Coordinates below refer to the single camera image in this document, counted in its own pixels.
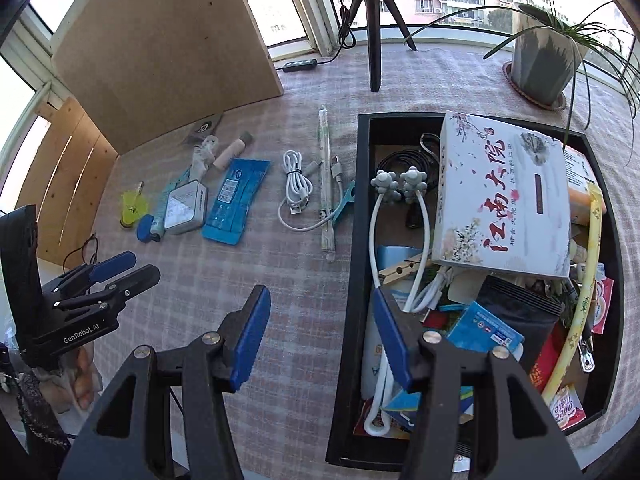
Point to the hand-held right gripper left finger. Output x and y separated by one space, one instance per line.
250 335

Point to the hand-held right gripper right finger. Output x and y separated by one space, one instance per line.
392 340

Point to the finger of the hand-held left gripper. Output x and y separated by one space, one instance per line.
135 280
112 263

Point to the yellow shuttlecock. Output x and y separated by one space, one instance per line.
134 207

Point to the blue pin badge card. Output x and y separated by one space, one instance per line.
480 330

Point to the black tray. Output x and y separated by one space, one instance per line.
360 240

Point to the blue wet wipes packet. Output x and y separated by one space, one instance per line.
235 200

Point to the white neck massager grey balls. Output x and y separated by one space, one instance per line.
385 182

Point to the white floral tissue box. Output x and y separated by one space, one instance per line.
500 200

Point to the red white creamer sachet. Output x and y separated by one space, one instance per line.
567 407

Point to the chopsticks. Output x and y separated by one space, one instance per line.
326 160

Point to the long yellow tube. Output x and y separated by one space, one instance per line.
595 240

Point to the orange labelled cardboard box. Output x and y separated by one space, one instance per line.
582 195

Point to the person's left forearm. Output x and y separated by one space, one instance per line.
42 410

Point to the pink checked desktop cloth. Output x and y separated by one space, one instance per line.
225 270

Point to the person's left hand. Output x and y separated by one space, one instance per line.
82 375

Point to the blue round cap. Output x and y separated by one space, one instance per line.
145 230

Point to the teal cream tube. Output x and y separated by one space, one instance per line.
157 225

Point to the wooden clothespin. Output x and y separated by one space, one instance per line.
400 270

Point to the pine plank panel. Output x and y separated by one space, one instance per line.
65 170

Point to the black foil pouch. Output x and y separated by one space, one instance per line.
520 300

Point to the teal plastic clip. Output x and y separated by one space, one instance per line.
345 200

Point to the red packet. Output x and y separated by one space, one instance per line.
550 360

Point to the beige tube grey cap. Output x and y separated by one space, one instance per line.
230 152

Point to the grey sachet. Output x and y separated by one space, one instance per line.
202 129

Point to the pink white sachet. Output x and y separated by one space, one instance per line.
602 305

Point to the light wood board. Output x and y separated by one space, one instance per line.
165 50

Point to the black tripod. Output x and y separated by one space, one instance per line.
372 35

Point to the potted spider plant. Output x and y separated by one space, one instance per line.
542 65

